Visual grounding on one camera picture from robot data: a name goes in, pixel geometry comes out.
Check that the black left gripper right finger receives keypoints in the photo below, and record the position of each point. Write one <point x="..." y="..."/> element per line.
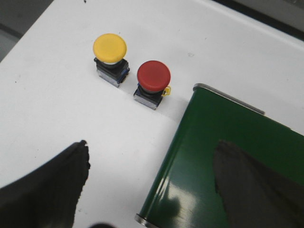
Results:
<point x="254" y="195"/>

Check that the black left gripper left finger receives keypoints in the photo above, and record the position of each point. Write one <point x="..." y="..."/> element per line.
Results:
<point x="48" y="196"/>

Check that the green conveyor belt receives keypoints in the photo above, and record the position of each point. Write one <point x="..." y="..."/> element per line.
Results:
<point x="228" y="166"/>

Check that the red mushroom push button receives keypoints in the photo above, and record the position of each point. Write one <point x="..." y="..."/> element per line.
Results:
<point x="153" y="83"/>

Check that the yellow mushroom push button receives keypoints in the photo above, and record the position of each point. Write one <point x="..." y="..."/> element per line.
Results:
<point x="109" y="50"/>

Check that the aluminium conveyor frame rail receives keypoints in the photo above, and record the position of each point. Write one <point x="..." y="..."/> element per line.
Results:
<point x="183" y="194"/>

